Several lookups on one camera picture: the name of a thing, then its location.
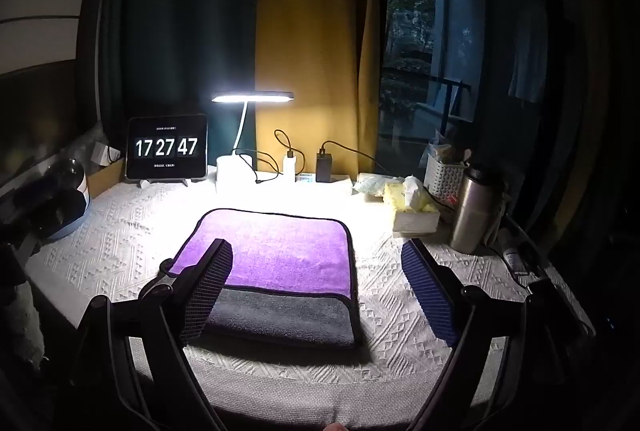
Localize purple and grey towel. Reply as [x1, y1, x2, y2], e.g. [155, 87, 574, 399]
[159, 208, 364, 350]

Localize black cable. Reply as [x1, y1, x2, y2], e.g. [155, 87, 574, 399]
[320, 140, 386, 174]
[231, 129, 294, 185]

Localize white plastic packet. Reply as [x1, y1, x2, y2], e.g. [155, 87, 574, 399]
[352, 172, 404, 203]

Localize dark green curtain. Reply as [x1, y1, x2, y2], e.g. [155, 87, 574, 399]
[95, 0, 265, 158]

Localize white plastic basket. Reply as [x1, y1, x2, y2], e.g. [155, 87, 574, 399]
[423, 139, 471, 203]

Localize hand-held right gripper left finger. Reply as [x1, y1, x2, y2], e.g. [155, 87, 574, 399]
[70, 238, 234, 431]

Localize white power strip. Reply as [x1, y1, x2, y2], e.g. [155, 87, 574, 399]
[295, 172, 354, 195]

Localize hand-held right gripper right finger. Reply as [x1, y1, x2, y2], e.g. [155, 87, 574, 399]
[400, 239, 566, 431]

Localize stainless steel bottle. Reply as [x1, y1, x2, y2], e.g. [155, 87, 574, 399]
[448, 165, 496, 255]

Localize white desk lamp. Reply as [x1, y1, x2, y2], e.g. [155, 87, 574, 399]
[210, 90, 295, 195]

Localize yellow tissue box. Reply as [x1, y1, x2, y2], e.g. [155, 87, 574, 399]
[383, 176, 442, 239]

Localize tablet with clock display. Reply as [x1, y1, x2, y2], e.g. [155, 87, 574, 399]
[125, 113, 209, 188]

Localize black charger adapter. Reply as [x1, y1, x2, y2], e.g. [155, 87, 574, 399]
[315, 152, 338, 184]

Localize white textured tablecloth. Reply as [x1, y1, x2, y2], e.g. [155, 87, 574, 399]
[26, 165, 597, 428]

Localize yellow curtain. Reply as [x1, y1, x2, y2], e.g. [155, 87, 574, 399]
[255, 0, 390, 175]

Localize black round device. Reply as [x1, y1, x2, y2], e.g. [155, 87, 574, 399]
[12, 158, 93, 240]

